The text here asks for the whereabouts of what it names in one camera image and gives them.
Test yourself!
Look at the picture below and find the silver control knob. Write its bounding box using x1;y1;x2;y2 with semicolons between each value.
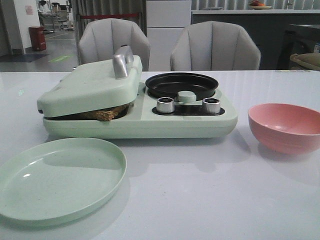
201;97;221;115
156;97;175;114

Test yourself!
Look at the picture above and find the black appliance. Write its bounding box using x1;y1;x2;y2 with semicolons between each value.
276;24;320;70

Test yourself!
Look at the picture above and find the dark kitchen counter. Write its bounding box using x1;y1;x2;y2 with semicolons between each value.
191;9;320;70

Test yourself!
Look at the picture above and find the light green plate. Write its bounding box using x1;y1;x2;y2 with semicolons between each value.
0;137;127;226

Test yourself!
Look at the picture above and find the pink bowl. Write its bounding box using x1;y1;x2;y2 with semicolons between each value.
248;103;320;155

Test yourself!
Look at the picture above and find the green breakfast maker base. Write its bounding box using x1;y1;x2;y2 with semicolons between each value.
43;82;238;139

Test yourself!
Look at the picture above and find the white cabinet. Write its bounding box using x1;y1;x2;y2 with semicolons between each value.
146;0;192;72

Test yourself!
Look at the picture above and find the green breakfast maker lid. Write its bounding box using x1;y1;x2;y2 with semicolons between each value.
37;55;143;118

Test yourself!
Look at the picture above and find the right beige chair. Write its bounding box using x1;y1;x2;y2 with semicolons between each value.
170;21;261;71

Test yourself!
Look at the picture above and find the tan cushion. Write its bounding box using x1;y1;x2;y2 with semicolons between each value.
289;52;320;71

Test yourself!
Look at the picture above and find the beige chair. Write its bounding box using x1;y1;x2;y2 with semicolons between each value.
170;21;261;71
78;18;151;72

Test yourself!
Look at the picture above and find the bread slice with brown crust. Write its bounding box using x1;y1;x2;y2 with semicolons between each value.
74;104;129;122

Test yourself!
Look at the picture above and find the left beige chair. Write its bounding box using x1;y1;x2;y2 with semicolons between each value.
78;18;151;72

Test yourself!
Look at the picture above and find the fruit bowl on counter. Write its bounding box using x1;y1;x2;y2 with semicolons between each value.
248;0;272;10

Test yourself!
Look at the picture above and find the black round frying pan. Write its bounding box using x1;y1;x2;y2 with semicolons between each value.
145;72;219;101

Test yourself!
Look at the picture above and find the red trash bin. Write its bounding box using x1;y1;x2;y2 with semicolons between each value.
28;26;47;52

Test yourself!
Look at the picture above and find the silver left control knob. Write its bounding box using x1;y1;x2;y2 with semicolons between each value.
156;97;175;114

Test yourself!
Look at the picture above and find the silver right control knob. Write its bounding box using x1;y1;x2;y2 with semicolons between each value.
201;97;221;115

